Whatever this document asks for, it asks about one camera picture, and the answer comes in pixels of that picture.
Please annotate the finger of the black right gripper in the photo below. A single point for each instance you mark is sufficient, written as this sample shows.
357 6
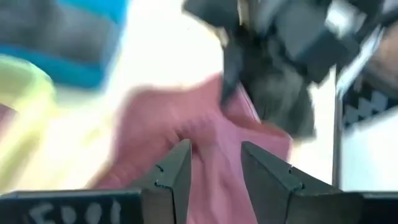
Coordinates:
231 71
280 99

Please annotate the maroon pink cap hat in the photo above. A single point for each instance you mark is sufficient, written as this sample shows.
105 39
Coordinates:
161 124

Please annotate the blue plastic bin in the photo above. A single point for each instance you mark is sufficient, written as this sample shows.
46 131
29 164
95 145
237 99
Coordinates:
77 71

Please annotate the yellow translucent plastic bin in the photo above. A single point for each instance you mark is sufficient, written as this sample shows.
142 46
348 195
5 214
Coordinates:
18 93

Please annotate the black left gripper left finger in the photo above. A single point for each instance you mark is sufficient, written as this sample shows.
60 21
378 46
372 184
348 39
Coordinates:
168 193

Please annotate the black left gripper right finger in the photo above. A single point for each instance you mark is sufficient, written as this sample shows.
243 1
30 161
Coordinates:
273 193

